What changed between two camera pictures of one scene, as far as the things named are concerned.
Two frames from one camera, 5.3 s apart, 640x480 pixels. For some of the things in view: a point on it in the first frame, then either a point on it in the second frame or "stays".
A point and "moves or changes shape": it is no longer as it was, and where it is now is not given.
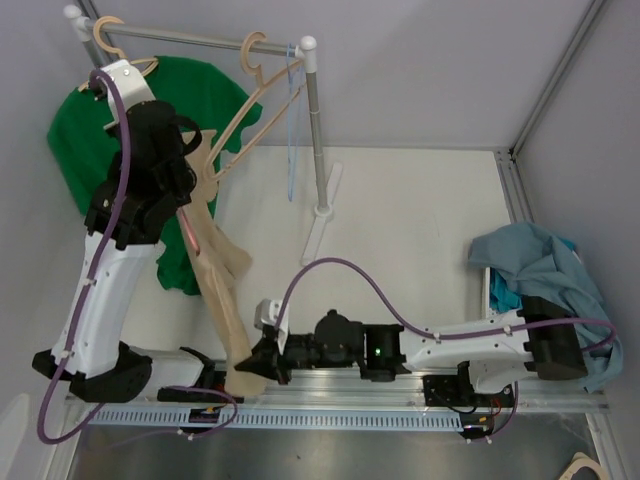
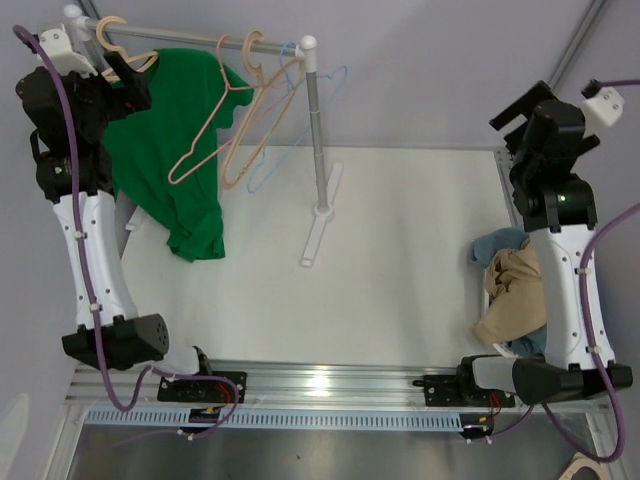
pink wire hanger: (189, 233) to (215, 153)
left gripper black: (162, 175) to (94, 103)
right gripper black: (264, 356) to (525, 107)
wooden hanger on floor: (581, 460) stays
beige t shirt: (221, 262) to (515, 295)
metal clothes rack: (305, 50) stays
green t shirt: (208, 96) moves or changes shape
